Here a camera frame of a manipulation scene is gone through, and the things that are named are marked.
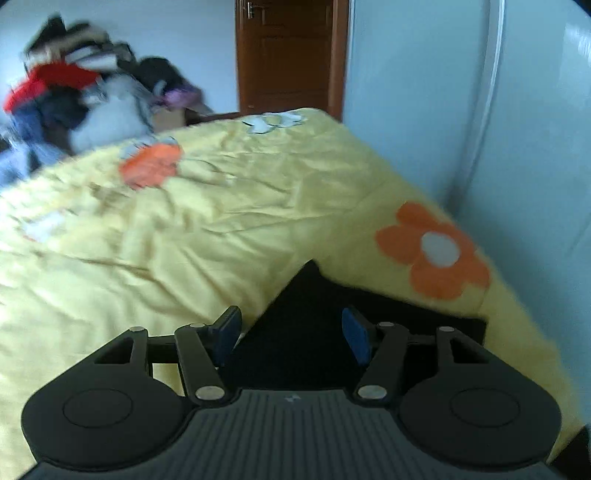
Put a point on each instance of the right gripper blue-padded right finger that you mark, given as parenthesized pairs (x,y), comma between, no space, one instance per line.
(452,398)

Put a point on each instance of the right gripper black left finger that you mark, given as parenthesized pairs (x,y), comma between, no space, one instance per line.
(131,397)

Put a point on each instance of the black pants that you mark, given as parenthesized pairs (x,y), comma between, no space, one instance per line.
(298,344)

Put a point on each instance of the yellow floral bed quilt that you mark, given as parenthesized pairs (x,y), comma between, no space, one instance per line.
(84,256)

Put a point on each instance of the blue bed sheet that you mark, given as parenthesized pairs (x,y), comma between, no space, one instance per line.
(22,159)

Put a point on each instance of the navy blue jacket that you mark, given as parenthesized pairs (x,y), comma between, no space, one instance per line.
(50,117)

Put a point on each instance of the grey garment on pile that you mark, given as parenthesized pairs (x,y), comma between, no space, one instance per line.
(119,108)

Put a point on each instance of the purple bag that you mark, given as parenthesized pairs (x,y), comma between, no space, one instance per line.
(182,97)

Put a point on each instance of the red puffy jacket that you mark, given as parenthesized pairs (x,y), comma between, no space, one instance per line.
(42,77)

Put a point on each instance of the black backpack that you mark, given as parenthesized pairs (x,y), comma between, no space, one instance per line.
(157,75)

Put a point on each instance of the white and striped folded clothes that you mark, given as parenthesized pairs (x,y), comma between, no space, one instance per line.
(81,44)

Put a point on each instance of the brown wooden door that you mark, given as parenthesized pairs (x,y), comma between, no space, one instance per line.
(291,54)

